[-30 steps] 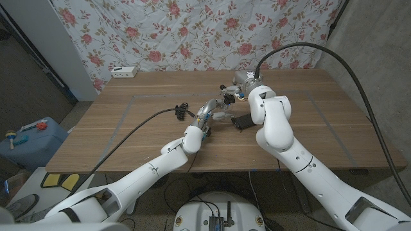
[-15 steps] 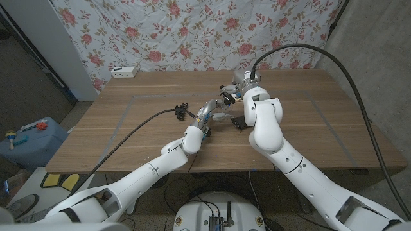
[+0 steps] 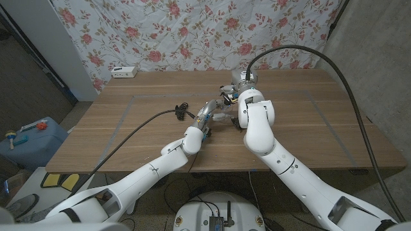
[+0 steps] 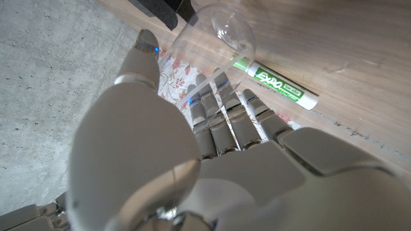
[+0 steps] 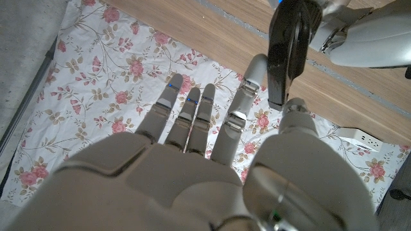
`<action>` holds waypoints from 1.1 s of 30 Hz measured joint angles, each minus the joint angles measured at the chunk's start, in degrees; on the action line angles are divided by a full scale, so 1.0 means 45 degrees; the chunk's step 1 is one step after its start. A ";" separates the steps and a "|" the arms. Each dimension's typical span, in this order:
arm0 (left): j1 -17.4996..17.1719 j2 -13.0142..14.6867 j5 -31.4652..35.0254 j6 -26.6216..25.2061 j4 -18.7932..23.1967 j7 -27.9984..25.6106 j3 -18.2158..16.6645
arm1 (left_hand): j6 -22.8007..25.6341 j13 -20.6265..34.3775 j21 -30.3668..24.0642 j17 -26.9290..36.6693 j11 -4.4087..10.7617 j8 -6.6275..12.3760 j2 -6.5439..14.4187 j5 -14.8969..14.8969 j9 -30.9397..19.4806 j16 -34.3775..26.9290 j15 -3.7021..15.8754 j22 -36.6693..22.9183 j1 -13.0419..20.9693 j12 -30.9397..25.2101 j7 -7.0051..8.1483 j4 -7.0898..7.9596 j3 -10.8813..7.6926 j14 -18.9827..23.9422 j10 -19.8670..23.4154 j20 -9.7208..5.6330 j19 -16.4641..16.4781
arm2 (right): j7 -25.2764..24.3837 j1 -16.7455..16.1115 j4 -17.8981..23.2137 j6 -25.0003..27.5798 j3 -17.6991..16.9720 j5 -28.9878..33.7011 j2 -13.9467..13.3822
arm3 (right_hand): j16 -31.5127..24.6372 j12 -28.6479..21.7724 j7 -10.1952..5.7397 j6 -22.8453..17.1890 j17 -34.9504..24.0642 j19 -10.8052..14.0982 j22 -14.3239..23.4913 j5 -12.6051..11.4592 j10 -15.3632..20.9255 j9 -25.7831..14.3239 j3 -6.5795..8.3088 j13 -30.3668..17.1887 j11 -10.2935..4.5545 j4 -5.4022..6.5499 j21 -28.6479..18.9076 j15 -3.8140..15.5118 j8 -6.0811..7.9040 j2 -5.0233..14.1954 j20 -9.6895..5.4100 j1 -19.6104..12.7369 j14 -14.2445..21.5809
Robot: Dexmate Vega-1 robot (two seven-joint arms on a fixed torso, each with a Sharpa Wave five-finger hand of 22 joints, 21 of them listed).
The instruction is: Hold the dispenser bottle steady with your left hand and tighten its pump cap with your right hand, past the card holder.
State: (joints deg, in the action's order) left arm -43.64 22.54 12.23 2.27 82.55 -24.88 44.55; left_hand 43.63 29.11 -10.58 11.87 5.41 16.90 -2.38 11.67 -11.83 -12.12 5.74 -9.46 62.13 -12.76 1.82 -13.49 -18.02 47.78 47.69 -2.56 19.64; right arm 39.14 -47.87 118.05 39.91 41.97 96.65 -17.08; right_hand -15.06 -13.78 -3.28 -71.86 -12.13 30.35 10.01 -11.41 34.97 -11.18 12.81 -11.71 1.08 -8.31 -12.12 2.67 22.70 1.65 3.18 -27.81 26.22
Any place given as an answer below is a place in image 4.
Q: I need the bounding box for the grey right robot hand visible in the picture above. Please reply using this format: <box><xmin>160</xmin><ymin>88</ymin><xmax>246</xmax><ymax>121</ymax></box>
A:
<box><xmin>0</xmin><ymin>192</ymin><xmax>70</xmax><ymax>231</ymax></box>

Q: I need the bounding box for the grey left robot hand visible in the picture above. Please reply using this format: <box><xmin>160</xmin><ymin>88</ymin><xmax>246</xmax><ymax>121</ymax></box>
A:
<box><xmin>66</xmin><ymin>28</ymin><xmax>411</xmax><ymax>231</ymax></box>

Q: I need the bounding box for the clear dispenser bottle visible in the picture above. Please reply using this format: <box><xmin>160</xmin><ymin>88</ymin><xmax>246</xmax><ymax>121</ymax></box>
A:
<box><xmin>159</xmin><ymin>2</ymin><xmax>257</xmax><ymax>110</ymax></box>

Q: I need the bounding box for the black pump cap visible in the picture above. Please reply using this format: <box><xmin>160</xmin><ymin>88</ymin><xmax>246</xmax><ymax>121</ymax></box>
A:
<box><xmin>128</xmin><ymin>0</ymin><xmax>199</xmax><ymax>31</ymax></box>

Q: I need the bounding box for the green dry erase marker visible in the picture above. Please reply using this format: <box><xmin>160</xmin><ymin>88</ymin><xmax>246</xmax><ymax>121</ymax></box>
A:
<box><xmin>230</xmin><ymin>54</ymin><xmax>319</xmax><ymax>111</ymax></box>

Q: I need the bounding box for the floral backdrop cloth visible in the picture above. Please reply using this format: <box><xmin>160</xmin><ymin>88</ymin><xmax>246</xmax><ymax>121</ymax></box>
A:
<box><xmin>157</xmin><ymin>47</ymin><xmax>301</xmax><ymax>142</ymax></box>

